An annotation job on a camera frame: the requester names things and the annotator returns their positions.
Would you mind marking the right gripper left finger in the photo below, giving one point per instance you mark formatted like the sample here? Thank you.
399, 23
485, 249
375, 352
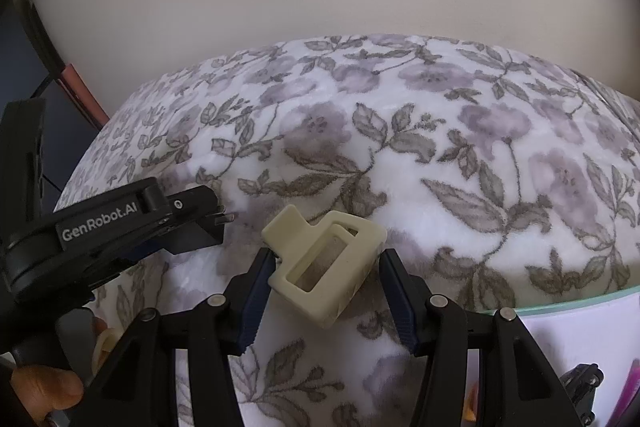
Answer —
137, 384

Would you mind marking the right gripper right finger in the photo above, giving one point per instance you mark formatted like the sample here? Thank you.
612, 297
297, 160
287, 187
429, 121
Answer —
517, 385

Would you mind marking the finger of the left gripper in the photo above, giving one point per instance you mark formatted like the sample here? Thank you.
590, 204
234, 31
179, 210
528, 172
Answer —
191, 225

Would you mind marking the purple stick package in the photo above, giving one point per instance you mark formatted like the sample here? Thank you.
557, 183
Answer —
626, 411

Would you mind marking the cream hair claw clip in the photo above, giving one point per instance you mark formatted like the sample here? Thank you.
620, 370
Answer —
322, 266

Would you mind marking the black power adapter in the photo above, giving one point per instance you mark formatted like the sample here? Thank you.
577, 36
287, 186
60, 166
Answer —
224, 218

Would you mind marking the pink brown dog toy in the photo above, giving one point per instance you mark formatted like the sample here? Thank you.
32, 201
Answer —
470, 405

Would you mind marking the black toy car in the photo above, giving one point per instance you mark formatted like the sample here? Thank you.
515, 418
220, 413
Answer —
581, 384

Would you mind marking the person's left hand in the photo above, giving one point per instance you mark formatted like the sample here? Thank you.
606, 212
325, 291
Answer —
31, 393

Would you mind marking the teal white box lid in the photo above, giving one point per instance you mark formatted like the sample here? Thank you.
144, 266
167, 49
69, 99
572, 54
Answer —
602, 330

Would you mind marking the dark blue cabinet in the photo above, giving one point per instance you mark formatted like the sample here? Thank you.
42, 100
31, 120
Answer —
43, 134

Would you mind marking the salmon pink board edge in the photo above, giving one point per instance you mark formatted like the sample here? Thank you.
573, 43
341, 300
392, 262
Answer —
89, 105

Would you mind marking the floral grey white blanket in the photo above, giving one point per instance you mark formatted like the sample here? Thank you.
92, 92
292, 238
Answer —
502, 179

